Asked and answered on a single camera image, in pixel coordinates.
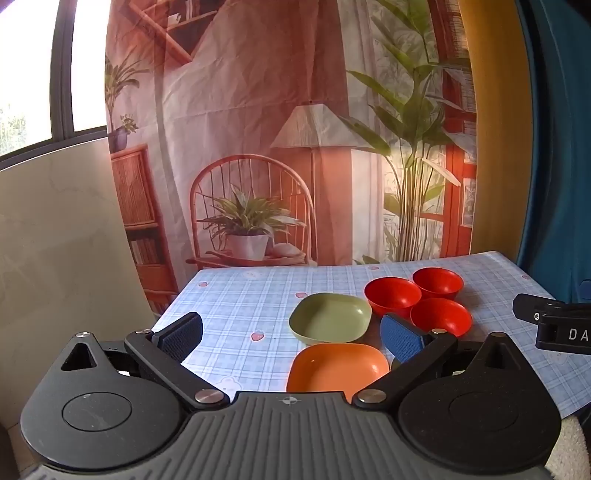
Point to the blue curtain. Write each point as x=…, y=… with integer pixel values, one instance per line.
x=561, y=138

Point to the red bowl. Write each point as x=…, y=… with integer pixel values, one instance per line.
x=438, y=281
x=443, y=316
x=392, y=295

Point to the white fleece clothing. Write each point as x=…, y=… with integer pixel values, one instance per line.
x=577, y=447

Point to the green square plate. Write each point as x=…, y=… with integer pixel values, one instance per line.
x=330, y=316

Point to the blue checked tablecloth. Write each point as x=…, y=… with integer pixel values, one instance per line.
x=249, y=304

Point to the orange square plate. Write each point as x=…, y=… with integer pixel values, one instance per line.
x=334, y=367

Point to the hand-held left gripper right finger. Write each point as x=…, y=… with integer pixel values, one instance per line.
x=401, y=342

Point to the printed wall tapestry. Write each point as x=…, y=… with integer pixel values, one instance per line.
x=258, y=115

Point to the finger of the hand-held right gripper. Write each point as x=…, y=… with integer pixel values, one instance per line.
x=531, y=307

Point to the window with dark frame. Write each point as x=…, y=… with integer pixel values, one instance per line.
x=27, y=69

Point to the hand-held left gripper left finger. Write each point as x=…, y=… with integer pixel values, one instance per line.
x=178, y=338

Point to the olive yellow curtain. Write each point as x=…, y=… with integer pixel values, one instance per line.
x=496, y=129

